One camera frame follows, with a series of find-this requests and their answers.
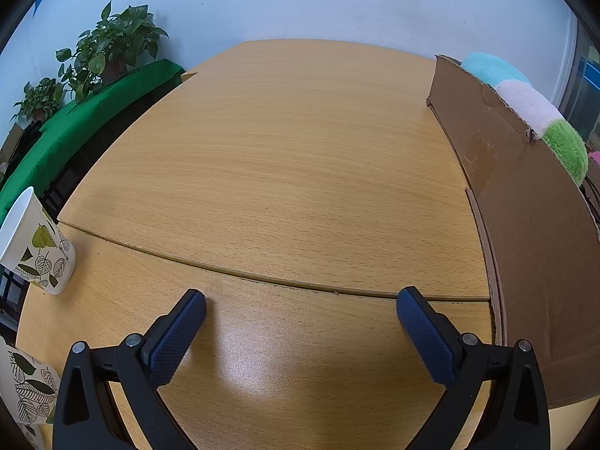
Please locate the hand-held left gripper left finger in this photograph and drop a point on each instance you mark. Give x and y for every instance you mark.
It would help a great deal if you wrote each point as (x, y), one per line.
(178, 333)

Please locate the glass partition with blue stripe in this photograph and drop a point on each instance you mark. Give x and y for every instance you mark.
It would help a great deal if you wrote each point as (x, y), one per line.
(586, 75)

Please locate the leaf print paper cup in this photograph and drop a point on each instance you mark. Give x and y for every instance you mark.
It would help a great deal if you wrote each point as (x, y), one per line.
(28, 389)
(37, 253)

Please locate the large potted green plant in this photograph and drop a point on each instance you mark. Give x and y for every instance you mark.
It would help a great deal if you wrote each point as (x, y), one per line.
(112, 37)

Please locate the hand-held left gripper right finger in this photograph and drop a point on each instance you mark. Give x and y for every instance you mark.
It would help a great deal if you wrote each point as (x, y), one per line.
(424, 333)

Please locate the small potted green plant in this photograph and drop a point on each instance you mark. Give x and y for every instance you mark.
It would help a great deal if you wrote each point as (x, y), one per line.
(40, 98)

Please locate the flat cardboard piece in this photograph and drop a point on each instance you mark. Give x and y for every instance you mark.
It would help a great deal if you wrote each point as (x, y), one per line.
(188, 76)

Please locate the brown cardboard box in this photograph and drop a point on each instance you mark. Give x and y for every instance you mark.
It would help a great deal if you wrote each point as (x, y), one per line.
(525, 243)

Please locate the green table cloth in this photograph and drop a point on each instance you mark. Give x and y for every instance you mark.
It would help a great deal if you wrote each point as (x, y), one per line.
(93, 108)

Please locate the pastel striped plush toy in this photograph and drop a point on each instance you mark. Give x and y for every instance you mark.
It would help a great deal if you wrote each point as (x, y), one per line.
(525, 103)

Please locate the dark chair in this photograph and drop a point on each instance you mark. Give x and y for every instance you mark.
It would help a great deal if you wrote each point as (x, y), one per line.
(58, 187)

